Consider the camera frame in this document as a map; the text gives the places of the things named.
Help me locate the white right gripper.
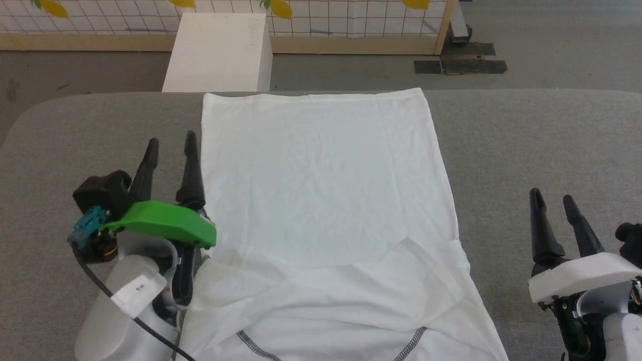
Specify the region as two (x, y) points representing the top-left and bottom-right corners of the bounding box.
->
(528, 188), (642, 304)

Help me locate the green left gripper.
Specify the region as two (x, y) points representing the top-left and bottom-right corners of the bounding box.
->
(99, 130), (218, 306)

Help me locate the white t-shirt garment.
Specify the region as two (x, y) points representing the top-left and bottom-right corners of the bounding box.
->
(176, 88), (510, 361)

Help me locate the grey fabric work surface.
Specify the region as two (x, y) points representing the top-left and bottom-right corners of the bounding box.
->
(0, 89), (642, 361)

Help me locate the white rectangular box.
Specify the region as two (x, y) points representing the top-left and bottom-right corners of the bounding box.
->
(162, 13), (273, 94)

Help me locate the black floor tape strip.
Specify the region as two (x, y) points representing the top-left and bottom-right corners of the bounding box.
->
(413, 59), (509, 76)
(440, 42), (497, 57)

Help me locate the grey stand foot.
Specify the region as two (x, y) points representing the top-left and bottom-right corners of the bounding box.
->
(448, 0), (472, 44)

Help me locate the lemon print wooden fence panel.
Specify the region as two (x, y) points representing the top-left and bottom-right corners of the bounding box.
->
(0, 0), (457, 56)

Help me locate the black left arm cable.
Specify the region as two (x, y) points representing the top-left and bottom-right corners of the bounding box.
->
(70, 241), (197, 361)

